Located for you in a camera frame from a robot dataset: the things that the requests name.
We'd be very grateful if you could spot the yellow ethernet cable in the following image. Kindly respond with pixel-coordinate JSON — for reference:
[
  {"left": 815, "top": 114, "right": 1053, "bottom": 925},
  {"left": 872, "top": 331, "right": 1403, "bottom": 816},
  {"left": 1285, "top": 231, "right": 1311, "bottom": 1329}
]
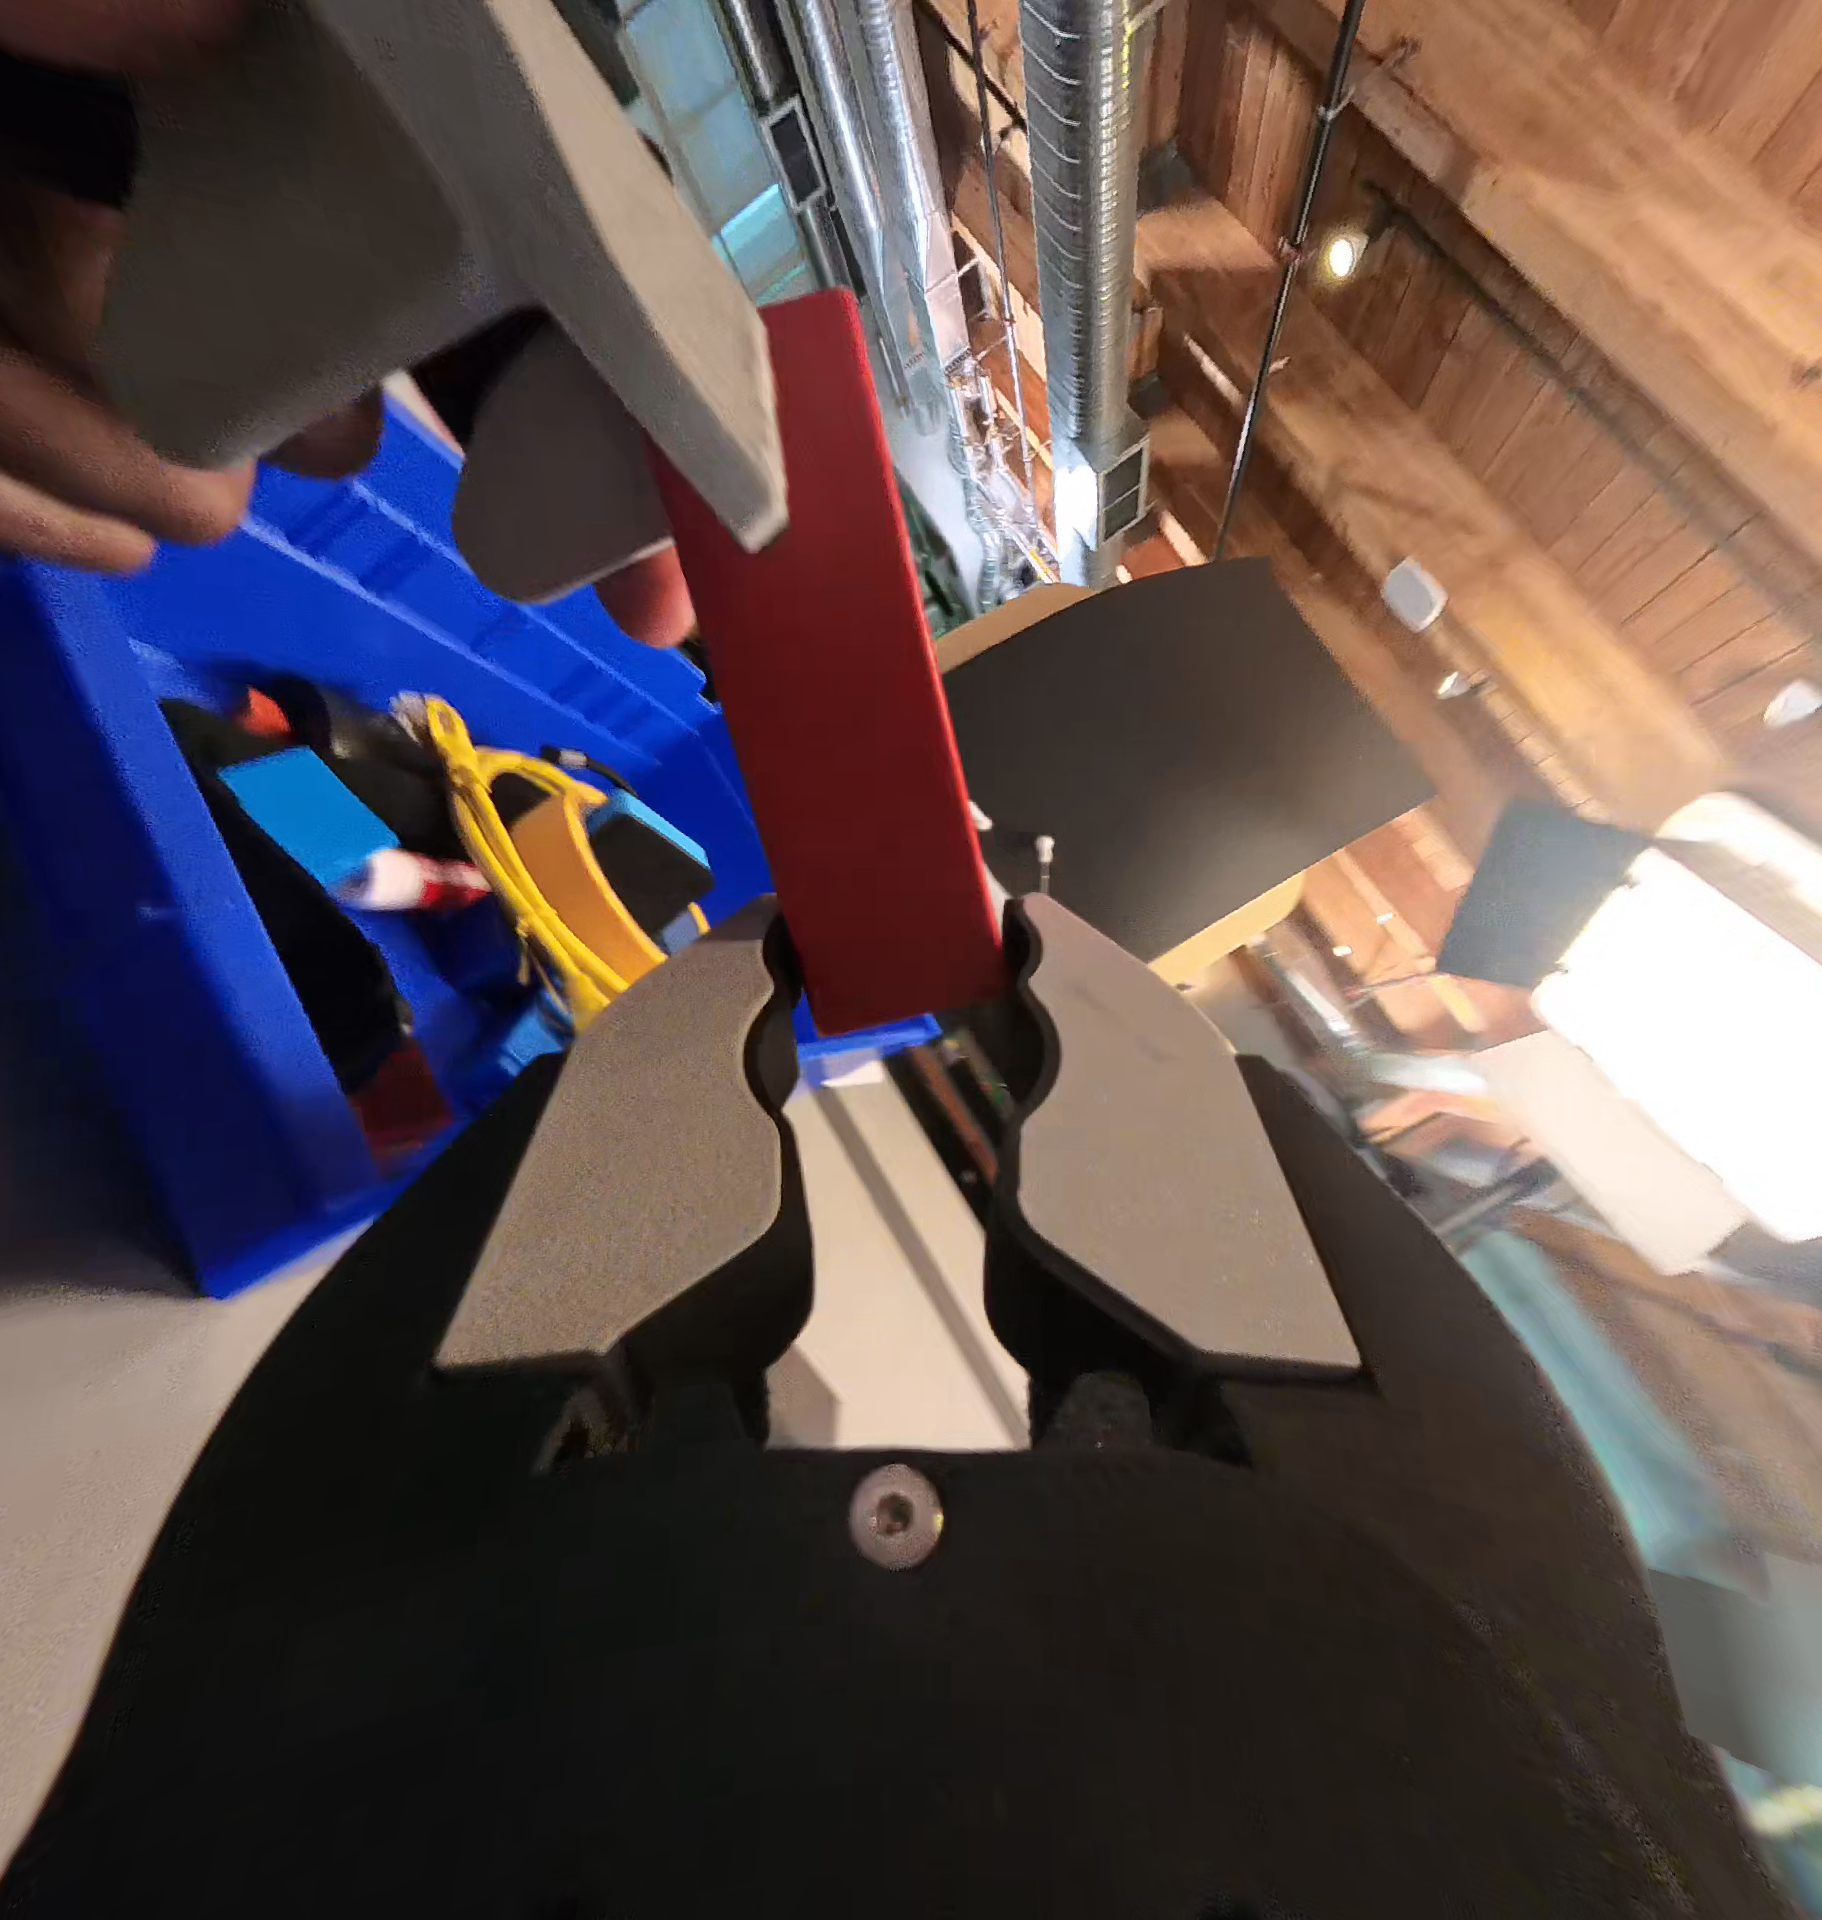
[{"left": 393, "top": 695, "right": 660, "bottom": 1028}]

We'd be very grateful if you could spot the yellow tape roll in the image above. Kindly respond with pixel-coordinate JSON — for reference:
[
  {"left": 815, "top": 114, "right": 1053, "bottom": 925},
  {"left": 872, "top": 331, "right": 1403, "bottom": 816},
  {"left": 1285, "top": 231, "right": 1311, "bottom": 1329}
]
[{"left": 520, "top": 779, "right": 673, "bottom": 976}]

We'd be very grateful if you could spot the blue plastic bin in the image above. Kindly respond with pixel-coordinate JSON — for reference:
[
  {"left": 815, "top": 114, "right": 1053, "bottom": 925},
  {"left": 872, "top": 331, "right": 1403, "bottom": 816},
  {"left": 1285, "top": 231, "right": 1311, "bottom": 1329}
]
[{"left": 0, "top": 398, "right": 943, "bottom": 1296}]

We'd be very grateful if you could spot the metal ventilation duct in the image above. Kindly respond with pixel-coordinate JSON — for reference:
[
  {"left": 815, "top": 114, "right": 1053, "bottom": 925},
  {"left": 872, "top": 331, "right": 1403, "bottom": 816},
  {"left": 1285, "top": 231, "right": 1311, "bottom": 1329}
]
[{"left": 1016, "top": 0, "right": 1152, "bottom": 587}]

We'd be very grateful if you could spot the person's left hand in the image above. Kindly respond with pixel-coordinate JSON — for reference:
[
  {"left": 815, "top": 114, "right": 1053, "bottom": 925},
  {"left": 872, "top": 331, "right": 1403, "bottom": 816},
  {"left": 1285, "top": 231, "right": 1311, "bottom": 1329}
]
[{"left": 0, "top": 133, "right": 697, "bottom": 652}]

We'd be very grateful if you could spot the black foam board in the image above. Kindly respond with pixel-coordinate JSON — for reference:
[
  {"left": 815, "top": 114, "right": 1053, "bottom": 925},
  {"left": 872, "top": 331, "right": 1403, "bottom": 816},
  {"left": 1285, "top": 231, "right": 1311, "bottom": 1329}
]
[{"left": 934, "top": 561, "right": 1441, "bottom": 987}]

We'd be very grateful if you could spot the white red glue stick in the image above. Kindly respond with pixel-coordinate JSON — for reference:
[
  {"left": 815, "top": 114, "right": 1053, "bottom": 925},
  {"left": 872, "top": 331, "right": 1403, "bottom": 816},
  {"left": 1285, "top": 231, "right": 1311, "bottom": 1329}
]
[{"left": 332, "top": 846, "right": 493, "bottom": 918}]

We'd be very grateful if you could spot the blue whiteboard eraser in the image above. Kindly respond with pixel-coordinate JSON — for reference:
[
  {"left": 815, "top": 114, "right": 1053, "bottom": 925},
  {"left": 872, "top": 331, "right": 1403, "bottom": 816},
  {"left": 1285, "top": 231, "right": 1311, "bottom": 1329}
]
[{"left": 588, "top": 788, "right": 714, "bottom": 940}]

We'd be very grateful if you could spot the red wooden block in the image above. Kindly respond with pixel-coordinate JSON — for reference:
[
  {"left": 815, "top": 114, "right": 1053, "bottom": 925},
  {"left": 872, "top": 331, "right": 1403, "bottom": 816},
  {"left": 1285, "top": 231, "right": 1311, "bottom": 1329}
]
[{"left": 654, "top": 289, "right": 1015, "bottom": 1039}]

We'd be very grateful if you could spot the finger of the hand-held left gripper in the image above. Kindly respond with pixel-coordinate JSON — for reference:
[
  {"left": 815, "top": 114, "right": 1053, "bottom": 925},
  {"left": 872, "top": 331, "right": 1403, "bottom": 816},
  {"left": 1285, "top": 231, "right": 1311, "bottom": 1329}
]
[
  {"left": 98, "top": 0, "right": 789, "bottom": 551},
  {"left": 454, "top": 324, "right": 673, "bottom": 603}
]

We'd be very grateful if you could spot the thin metal conduit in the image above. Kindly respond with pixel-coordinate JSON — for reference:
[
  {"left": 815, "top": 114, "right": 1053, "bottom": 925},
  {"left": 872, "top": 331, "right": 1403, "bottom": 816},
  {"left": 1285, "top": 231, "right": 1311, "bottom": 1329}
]
[{"left": 1215, "top": 0, "right": 1367, "bottom": 561}]

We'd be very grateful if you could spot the silver insulated pipe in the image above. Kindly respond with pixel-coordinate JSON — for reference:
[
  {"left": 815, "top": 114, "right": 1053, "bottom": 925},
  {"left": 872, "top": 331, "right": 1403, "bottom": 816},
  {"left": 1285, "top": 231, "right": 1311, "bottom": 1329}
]
[{"left": 785, "top": 0, "right": 1002, "bottom": 514}]

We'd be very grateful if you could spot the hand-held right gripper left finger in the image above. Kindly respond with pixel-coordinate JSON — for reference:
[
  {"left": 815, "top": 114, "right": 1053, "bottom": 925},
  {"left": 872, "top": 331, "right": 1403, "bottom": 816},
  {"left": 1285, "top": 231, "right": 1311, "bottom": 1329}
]
[{"left": 430, "top": 899, "right": 822, "bottom": 1447}]

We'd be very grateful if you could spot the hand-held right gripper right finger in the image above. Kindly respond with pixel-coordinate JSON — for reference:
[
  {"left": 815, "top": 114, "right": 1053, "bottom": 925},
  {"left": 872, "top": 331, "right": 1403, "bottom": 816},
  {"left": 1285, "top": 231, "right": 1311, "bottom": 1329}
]
[{"left": 981, "top": 894, "right": 1364, "bottom": 1447}]

